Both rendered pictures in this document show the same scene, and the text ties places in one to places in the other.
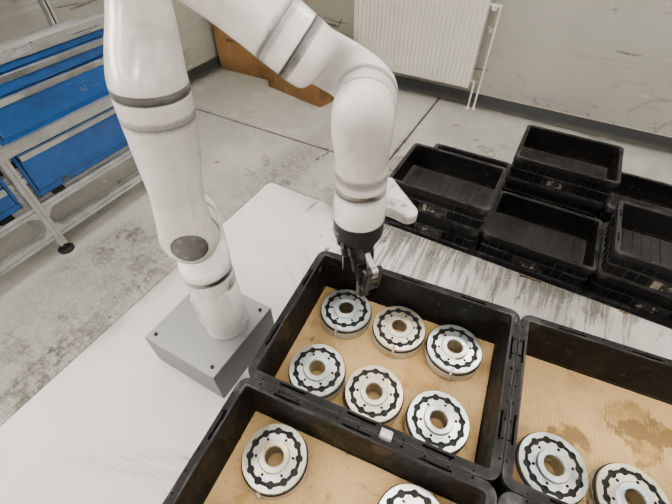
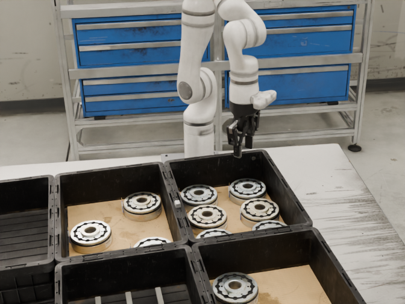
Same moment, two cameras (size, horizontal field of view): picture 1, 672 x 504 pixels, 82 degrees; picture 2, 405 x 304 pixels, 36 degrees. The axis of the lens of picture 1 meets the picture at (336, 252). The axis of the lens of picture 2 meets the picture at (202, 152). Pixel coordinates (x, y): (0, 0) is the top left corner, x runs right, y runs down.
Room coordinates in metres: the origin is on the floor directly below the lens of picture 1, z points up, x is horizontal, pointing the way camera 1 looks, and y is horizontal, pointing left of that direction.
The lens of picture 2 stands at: (-0.50, -1.18, 1.77)
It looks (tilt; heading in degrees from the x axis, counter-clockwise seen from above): 28 degrees down; 55
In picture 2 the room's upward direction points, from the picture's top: 1 degrees counter-clockwise
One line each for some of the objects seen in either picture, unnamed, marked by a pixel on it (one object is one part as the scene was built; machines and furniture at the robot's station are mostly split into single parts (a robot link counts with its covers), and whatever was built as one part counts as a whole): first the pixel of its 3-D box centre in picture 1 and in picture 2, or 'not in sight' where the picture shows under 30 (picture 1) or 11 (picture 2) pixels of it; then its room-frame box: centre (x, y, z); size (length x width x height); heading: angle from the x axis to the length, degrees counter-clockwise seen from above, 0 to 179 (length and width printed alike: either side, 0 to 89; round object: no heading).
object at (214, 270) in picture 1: (196, 240); (198, 97); (0.47, 0.24, 1.04); 0.09 x 0.09 x 0.17; 15
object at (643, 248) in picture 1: (644, 285); not in sight; (0.89, -1.15, 0.37); 0.40 x 0.30 x 0.45; 61
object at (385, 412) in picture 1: (373, 392); (207, 216); (0.28, -0.07, 0.86); 0.10 x 0.10 x 0.01
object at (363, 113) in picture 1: (362, 139); (241, 50); (0.41, -0.03, 1.27); 0.09 x 0.07 x 0.15; 171
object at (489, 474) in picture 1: (389, 344); (232, 193); (0.34, -0.09, 0.92); 0.40 x 0.30 x 0.02; 67
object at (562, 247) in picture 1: (527, 256); not in sight; (1.09, -0.80, 0.31); 0.40 x 0.30 x 0.34; 61
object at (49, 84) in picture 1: (77, 111); (288, 58); (1.77, 1.25, 0.60); 0.72 x 0.03 x 0.56; 151
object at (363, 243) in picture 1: (357, 234); (243, 113); (0.42, -0.03, 1.10); 0.08 x 0.08 x 0.09
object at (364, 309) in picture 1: (346, 309); (248, 187); (0.45, -0.02, 0.86); 0.10 x 0.10 x 0.01
